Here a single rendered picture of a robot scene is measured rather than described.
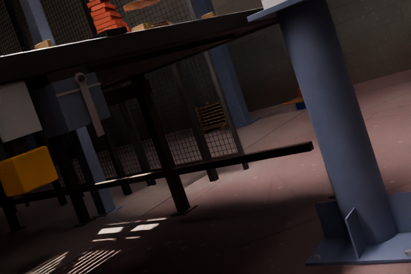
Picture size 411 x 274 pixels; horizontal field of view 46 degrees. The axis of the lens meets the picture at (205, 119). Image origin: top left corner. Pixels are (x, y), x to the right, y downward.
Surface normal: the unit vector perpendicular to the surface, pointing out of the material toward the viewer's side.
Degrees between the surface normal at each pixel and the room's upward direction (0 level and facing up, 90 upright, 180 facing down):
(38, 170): 90
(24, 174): 90
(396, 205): 90
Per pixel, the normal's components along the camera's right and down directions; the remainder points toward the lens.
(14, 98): 0.75, -0.20
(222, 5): -0.55, 0.26
